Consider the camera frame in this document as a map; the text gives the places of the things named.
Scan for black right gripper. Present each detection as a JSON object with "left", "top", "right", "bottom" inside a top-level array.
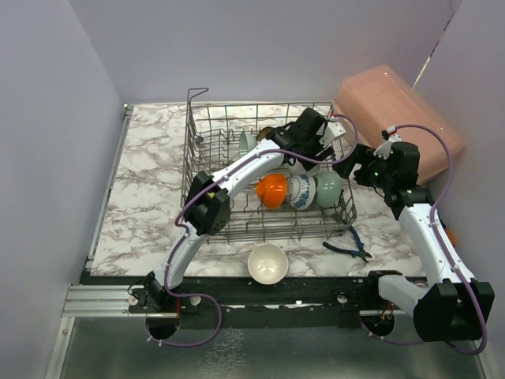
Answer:
[{"left": 333, "top": 142, "right": 396, "bottom": 190}]

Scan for mint green ceramic bowl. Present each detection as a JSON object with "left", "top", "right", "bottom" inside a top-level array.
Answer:
[{"left": 316, "top": 171, "right": 342, "bottom": 208}]

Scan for brown beige bowl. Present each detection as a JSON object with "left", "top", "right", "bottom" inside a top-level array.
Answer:
[{"left": 256, "top": 126, "right": 275, "bottom": 142}]

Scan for white blue floral bowl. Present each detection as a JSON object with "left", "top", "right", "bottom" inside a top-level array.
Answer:
[{"left": 286, "top": 174, "right": 316, "bottom": 211}]

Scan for teal ringed dark rim bowl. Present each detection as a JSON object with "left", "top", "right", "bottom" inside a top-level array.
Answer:
[{"left": 238, "top": 132, "right": 257, "bottom": 156}]

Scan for orange bowl white inside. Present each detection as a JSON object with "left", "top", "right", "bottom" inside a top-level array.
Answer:
[{"left": 256, "top": 174, "right": 287, "bottom": 210}]

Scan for grey wire dish rack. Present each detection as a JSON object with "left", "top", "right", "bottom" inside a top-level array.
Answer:
[{"left": 180, "top": 87, "right": 358, "bottom": 245}]

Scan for cream white plain bowl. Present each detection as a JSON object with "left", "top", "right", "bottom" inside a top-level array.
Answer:
[{"left": 247, "top": 244, "right": 289, "bottom": 285}]

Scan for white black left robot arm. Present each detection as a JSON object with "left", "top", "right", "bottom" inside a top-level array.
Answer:
[{"left": 144, "top": 107, "right": 345, "bottom": 312}]

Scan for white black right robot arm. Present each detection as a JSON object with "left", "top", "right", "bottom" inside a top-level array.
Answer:
[{"left": 333, "top": 142, "right": 495, "bottom": 343}]

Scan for pale blue white bowl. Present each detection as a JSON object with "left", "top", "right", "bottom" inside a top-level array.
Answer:
[{"left": 287, "top": 161, "right": 320, "bottom": 176}]

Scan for pink translucent plastic storage box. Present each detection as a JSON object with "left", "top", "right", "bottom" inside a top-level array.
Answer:
[{"left": 334, "top": 66, "right": 466, "bottom": 184}]

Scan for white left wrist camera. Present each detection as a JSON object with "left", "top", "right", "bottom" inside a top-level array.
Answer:
[{"left": 317, "top": 118, "right": 346, "bottom": 146}]

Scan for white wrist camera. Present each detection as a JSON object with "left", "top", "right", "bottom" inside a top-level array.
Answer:
[
  {"left": 317, "top": 118, "right": 346, "bottom": 146},
  {"left": 373, "top": 126, "right": 402, "bottom": 159}
]

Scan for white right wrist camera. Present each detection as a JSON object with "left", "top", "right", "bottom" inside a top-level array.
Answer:
[{"left": 373, "top": 126, "right": 402, "bottom": 159}]

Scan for blue handled pliers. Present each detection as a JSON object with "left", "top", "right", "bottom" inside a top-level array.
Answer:
[{"left": 322, "top": 226, "right": 373, "bottom": 264}]

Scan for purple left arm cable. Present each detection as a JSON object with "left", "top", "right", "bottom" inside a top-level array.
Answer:
[{"left": 163, "top": 113, "right": 360, "bottom": 348}]

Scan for orange black tool handle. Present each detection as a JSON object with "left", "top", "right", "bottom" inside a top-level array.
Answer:
[{"left": 444, "top": 228, "right": 457, "bottom": 246}]

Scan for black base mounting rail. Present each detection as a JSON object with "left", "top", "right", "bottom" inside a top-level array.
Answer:
[{"left": 80, "top": 275, "right": 399, "bottom": 329}]

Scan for aluminium extrusion frame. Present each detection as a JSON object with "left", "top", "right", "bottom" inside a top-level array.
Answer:
[{"left": 62, "top": 285, "right": 129, "bottom": 318}]

